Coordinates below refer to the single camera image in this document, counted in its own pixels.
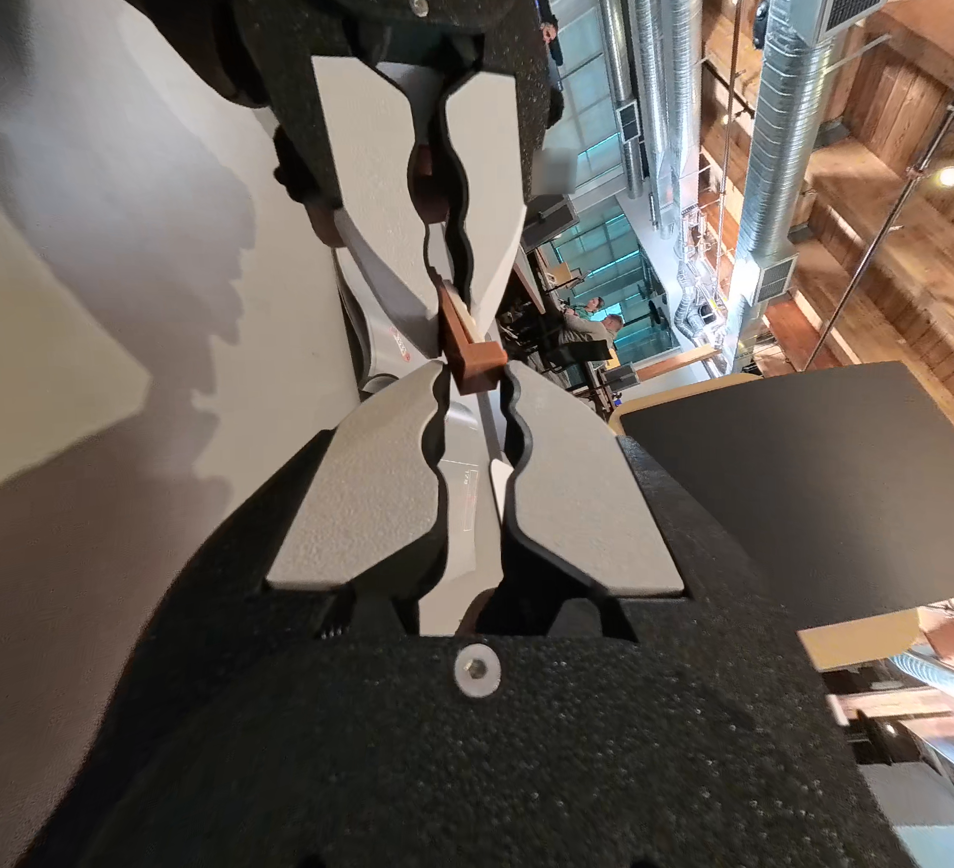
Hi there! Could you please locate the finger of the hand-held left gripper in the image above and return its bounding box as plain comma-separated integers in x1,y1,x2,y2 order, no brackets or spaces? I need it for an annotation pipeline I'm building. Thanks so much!
312,56,452,356
442,69,536,334

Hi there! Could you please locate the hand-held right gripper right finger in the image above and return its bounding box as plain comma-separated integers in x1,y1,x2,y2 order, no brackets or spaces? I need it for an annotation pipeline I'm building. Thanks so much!
499,360,687,597

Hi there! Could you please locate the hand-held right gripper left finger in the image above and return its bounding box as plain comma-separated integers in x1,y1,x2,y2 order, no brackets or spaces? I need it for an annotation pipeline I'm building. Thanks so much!
266,360,452,592

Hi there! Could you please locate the grey instruction booklet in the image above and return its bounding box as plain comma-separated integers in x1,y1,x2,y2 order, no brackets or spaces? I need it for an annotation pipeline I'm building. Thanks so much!
334,242,515,638

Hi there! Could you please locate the long orange studded plate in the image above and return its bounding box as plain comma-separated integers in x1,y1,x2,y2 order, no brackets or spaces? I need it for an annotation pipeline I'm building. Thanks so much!
434,278,479,356

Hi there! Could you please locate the brown plate piece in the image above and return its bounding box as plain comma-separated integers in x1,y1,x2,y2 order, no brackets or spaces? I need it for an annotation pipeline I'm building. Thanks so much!
447,342,510,394

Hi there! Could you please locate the grey desk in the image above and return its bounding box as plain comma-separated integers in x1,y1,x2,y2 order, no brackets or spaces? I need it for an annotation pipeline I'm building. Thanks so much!
0,0,508,868

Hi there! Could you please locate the black monitor on stand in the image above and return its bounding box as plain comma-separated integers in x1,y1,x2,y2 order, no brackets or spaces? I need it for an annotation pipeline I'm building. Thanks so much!
520,193,581,249

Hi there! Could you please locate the wood-edged black table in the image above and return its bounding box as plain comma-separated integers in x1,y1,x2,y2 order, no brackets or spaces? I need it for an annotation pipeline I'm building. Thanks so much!
610,360,954,674

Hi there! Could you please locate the slim spiral air duct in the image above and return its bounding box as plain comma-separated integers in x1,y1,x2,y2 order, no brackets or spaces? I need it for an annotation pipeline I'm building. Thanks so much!
585,0,708,202

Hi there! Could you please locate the large spiral air duct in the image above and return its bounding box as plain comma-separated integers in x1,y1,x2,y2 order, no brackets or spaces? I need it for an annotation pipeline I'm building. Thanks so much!
724,0,847,366

